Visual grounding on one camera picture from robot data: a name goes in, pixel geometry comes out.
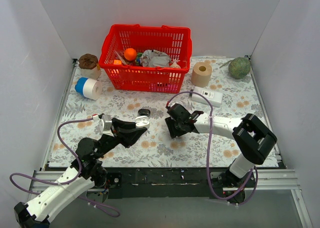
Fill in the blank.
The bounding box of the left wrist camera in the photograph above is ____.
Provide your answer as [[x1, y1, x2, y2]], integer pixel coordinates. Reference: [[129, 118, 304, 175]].
[[92, 113, 114, 137]]

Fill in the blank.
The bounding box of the black earbud charging case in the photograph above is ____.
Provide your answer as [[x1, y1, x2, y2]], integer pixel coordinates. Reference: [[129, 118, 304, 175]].
[[138, 108, 151, 117]]

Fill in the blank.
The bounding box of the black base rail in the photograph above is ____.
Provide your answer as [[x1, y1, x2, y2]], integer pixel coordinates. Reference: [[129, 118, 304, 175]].
[[87, 167, 256, 202]]

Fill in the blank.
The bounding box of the white rectangular bottle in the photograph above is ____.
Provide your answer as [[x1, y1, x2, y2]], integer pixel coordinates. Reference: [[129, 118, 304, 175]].
[[190, 86, 223, 108]]

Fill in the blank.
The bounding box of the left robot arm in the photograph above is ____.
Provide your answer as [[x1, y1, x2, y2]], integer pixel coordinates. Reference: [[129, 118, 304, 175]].
[[14, 114, 150, 228]]

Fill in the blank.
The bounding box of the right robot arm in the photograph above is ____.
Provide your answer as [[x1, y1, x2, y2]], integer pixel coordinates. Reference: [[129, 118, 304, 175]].
[[165, 103, 278, 187]]

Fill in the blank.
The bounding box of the brown paper roll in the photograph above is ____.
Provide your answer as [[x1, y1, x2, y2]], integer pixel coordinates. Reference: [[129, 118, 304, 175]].
[[191, 62, 212, 88]]

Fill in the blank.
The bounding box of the orange fruit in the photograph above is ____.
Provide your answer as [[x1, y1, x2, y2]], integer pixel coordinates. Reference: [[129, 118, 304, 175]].
[[123, 48, 137, 61]]

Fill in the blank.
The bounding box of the beige toy in basket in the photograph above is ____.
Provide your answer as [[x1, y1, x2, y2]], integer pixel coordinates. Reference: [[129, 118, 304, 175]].
[[170, 62, 181, 69]]

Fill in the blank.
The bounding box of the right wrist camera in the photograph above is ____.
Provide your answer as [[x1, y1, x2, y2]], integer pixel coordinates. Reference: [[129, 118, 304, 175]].
[[165, 101, 179, 112]]

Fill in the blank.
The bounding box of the floral table mat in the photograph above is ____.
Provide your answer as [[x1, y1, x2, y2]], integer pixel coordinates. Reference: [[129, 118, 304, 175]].
[[48, 57, 268, 169]]

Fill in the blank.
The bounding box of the red plastic shopping basket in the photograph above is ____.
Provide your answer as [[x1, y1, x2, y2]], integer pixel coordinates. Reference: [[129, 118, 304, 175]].
[[99, 24, 192, 94]]

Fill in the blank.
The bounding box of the crumpled grey foil bag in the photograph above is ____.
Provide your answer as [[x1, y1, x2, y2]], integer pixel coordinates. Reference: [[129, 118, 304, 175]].
[[140, 49, 172, 68]]

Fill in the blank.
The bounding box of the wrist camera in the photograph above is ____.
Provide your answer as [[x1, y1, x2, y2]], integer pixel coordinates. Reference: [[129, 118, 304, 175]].
[[92, 113, 114, 137], [165, 101, 179, 112]]

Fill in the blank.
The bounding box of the white earbud charging case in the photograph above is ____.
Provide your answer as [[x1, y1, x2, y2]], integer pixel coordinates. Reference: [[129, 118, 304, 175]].
[[134, 115, 150, 129]]

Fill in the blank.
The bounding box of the small orange box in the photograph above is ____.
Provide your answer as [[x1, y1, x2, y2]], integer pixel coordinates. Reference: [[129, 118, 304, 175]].
[[113, 59, 122, 65]]

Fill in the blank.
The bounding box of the green melon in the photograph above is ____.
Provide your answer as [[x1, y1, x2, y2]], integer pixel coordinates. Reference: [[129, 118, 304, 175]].
[[228, 57, 251, 79]]

